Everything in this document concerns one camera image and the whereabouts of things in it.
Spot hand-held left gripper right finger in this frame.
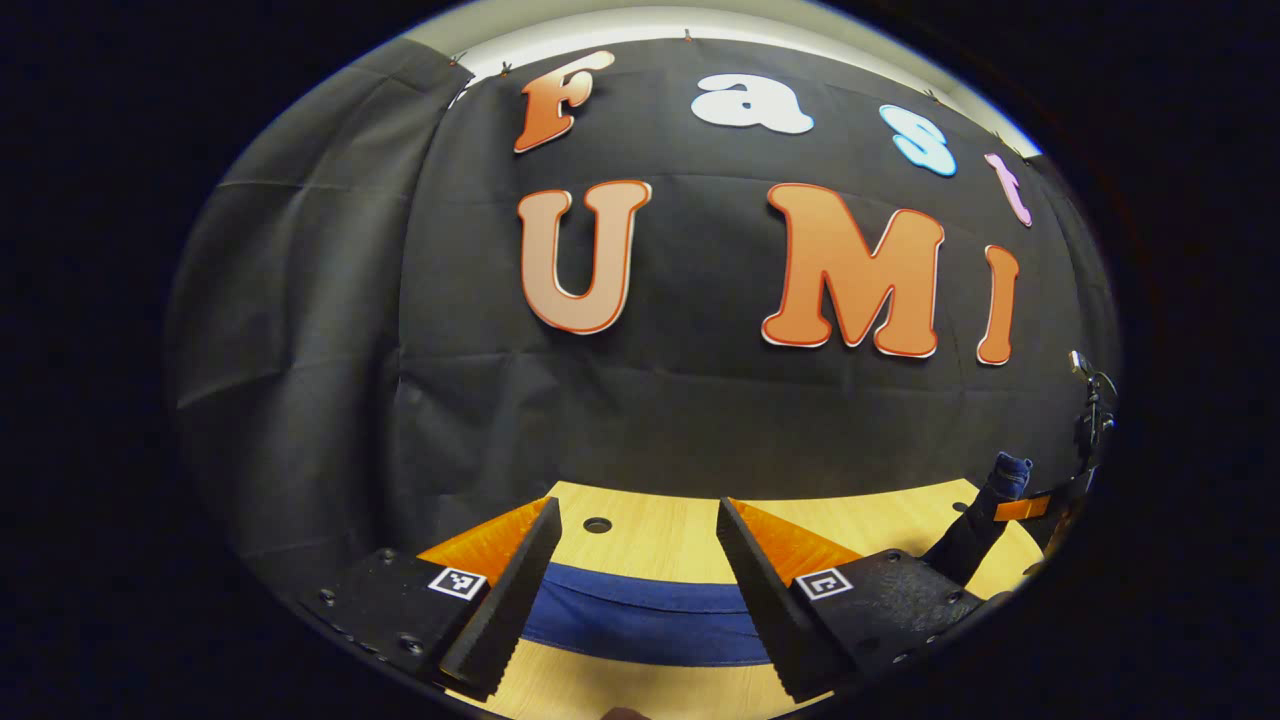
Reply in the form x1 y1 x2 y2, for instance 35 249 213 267
716 497 1011 703

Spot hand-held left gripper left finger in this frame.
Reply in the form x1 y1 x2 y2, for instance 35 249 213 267
300 497 563 701

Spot blue jeans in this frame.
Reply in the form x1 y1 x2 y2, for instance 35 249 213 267
520 452 1036 668

